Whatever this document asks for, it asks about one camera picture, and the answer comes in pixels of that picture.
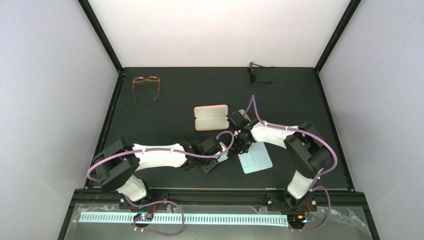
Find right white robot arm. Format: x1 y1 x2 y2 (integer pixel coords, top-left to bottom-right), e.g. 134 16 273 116
227 111 337 210

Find white slotted cable duct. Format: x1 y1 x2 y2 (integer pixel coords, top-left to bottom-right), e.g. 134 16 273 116
77 212 288 227

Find black sunglasses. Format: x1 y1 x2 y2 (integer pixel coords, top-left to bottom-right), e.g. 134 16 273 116
247 61 280 84

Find clear plastic sheet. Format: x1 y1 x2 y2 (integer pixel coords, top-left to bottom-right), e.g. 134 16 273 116
64 203 372 240

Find grey glasses case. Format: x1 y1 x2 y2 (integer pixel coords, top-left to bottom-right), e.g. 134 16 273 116
238 109 252 123

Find black aluminium frame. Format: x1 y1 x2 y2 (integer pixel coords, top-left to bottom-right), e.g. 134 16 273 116
56 0 382 240

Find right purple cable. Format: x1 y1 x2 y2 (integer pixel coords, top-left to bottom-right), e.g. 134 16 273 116
243 94 339 233

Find right circuit board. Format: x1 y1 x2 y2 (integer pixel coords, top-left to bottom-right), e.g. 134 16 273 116
288 214 315 224

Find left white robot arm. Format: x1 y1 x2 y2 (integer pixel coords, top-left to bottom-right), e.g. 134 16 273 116
87 137 229 202

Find left circuit board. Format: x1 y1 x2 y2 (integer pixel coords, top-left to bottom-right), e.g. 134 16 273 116
133 212 154 222

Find brown translucent sunglasses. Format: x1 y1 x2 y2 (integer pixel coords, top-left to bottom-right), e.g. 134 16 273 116
132 76 161 102

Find circuit board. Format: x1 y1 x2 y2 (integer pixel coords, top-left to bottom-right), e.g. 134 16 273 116
133 212 154 222
288 214 315 224

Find pink glasses case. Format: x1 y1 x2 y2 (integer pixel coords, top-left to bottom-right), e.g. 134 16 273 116
193 104 229 132

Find light blue cloth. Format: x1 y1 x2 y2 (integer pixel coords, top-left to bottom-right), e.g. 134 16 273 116
238 142 273 174
216 142 229 163

